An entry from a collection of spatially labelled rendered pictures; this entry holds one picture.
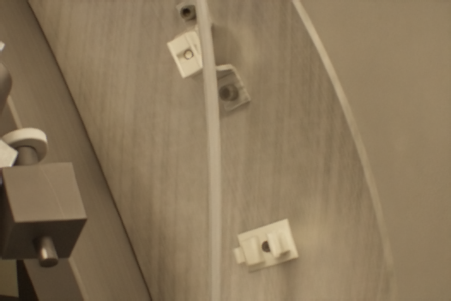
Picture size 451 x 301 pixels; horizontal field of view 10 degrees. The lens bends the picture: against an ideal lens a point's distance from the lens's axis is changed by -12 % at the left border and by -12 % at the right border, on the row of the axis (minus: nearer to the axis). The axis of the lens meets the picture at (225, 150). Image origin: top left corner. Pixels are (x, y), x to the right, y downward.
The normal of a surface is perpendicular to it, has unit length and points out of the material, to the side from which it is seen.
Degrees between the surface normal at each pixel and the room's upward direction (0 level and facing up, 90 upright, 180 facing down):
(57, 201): 50
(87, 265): 65
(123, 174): 90
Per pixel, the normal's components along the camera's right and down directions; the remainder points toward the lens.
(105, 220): 0.80, -0.35
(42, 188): 0.31, -0.51
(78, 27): -0.47, 0.11
